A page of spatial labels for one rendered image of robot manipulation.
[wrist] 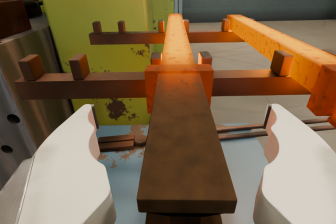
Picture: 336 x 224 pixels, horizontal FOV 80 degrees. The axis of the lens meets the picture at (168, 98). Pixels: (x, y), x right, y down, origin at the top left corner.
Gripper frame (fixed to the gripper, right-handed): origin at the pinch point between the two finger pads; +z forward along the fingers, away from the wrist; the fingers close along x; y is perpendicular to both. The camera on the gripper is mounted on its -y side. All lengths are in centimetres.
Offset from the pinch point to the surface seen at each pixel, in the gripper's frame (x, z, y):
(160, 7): -6, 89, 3
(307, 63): 10.7, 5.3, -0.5
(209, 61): 2.9, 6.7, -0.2
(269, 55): 10.6, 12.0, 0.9
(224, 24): 9.0, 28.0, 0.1
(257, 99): 83, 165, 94
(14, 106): -32.6, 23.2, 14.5
